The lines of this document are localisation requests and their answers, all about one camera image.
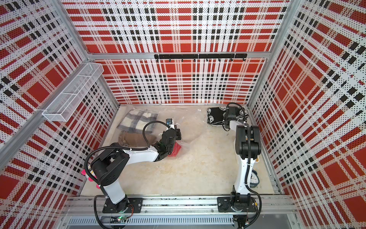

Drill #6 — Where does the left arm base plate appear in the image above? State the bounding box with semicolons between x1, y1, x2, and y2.
102;197;144;213

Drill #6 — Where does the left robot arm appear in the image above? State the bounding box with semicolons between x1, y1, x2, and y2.
91;128;182;213

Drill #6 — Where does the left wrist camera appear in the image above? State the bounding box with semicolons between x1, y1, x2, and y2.
165;118;175;129

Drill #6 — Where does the black wall hook rail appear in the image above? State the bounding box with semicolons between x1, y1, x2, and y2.
154;53;248;61

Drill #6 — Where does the small alarm clock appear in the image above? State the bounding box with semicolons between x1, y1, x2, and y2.
250;170;260;188

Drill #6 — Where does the white wire mesh shelf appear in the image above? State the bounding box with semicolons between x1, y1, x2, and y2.
43;63;104;122

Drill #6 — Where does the pink striped plush toy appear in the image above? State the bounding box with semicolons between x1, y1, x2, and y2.
81;169;101;189

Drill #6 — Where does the grey white plaid scarf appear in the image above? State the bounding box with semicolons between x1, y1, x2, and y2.
117;108;158;134

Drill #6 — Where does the black smiley pattern scarf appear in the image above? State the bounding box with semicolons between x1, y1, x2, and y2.
206;106;228;126

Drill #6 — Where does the red knitted scarf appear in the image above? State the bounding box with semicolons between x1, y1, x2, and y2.
168;142;182;157

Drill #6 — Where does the clear plastic vacuum bag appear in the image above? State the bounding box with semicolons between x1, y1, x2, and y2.
113;106;205;163

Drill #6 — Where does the aluminium front rail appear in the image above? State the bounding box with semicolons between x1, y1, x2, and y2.
61;195;297;216

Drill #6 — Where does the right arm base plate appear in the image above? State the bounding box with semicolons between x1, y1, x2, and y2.
217;197;257;213

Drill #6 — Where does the brown knitted scarf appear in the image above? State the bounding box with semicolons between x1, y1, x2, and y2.
118;132;157;148

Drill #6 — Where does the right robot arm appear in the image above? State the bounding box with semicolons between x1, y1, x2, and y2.
224;103;262;212

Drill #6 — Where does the black corrugated right cable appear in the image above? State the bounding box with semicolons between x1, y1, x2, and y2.
222;102;262;229

